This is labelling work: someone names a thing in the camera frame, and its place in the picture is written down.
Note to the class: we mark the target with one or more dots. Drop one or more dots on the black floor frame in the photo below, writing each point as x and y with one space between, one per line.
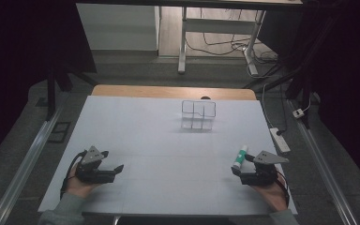
59 132

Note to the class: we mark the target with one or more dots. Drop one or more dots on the metal floor rail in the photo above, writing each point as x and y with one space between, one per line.
25 165
322 168

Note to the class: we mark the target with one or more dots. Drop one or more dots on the white power strip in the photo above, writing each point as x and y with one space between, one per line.
280 140

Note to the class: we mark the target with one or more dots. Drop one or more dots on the white cabinet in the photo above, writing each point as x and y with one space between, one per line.
118 28

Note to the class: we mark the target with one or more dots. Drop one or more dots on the wooden table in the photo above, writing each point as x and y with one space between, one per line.
156 92

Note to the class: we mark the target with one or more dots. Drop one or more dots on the white table mat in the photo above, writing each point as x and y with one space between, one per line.
156 150

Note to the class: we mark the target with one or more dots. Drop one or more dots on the clear acrylic organizer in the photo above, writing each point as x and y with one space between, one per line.
198 115

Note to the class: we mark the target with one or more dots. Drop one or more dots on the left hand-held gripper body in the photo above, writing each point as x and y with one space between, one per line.
93 175

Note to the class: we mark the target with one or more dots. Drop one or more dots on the small white plug adapter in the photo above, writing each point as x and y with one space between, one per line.
298 113

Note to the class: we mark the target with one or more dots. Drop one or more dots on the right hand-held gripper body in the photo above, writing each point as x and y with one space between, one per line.
259 175

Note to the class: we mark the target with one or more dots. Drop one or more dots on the person's right hand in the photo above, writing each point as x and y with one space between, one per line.
273 195

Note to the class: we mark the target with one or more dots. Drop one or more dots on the black metal stand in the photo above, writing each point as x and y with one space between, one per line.
296 75
52 87

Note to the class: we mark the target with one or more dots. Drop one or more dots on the green and white glue stick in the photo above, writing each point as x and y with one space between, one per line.
240 158

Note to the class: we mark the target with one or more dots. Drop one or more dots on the person's left hand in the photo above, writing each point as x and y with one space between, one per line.
78 186

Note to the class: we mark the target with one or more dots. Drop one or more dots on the white desk frame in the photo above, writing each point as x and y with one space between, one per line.
218 26

